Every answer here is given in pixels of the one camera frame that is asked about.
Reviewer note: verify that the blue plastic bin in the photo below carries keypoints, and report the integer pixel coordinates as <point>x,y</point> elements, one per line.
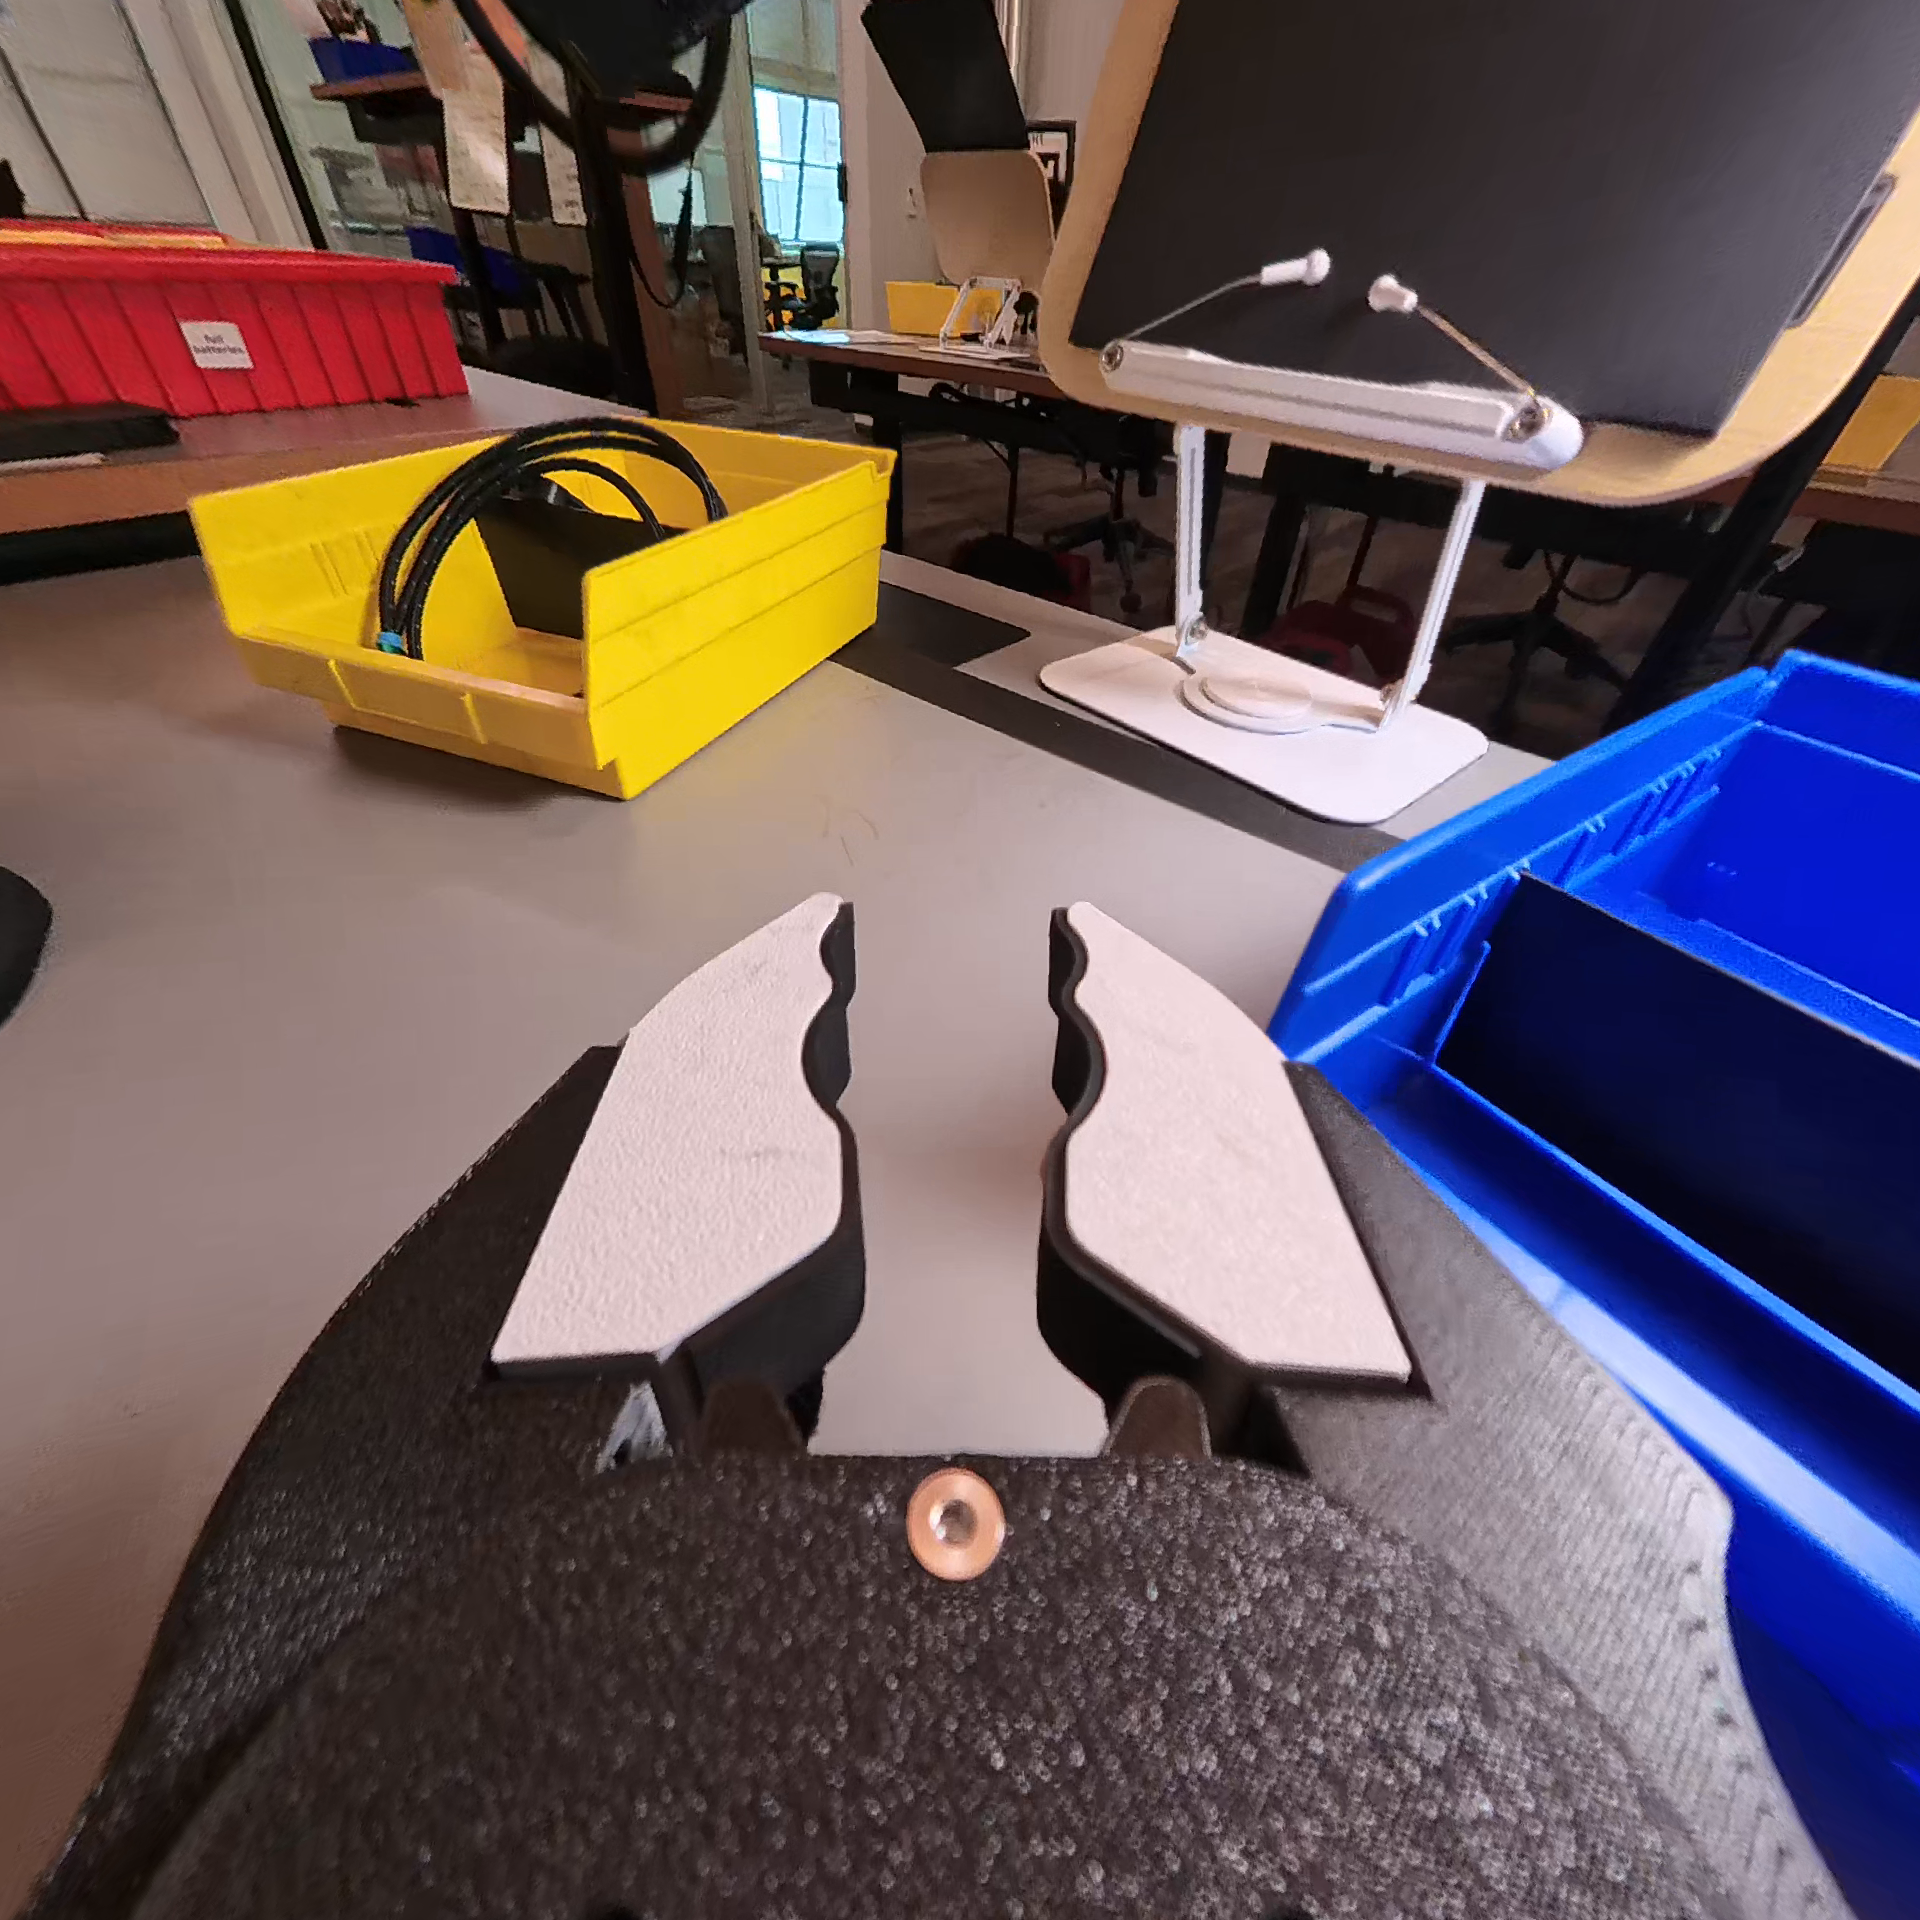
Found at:
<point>1575,1199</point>

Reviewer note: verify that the red shopping basket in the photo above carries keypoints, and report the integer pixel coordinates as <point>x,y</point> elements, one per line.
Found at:
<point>1350,638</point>

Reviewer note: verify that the wooden desk with black legs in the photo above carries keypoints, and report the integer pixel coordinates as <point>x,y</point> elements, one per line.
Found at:
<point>900,362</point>

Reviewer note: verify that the wood-framed black tablet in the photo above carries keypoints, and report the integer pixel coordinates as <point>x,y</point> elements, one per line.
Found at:
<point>1499,164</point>
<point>960,91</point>

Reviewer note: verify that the grey table with wood edge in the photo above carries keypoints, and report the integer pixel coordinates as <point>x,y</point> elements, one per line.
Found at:
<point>301,436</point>

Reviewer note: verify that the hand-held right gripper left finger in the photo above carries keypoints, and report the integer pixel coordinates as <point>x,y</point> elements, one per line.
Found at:
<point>706,1171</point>

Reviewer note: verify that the yellow plastic bin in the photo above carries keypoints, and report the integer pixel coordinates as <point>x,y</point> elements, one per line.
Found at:
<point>719,614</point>
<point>916,308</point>

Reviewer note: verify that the black and yellow office chair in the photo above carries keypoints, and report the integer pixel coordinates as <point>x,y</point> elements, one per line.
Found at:
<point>804,285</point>

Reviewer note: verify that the red plastic bin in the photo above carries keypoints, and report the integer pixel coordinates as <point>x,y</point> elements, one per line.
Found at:
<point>226,324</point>

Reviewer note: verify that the black equipment stand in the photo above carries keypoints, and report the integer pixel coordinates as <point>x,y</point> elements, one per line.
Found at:
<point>633,91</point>

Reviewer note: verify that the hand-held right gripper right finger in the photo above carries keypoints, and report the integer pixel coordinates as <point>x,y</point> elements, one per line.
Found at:
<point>1216,1188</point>

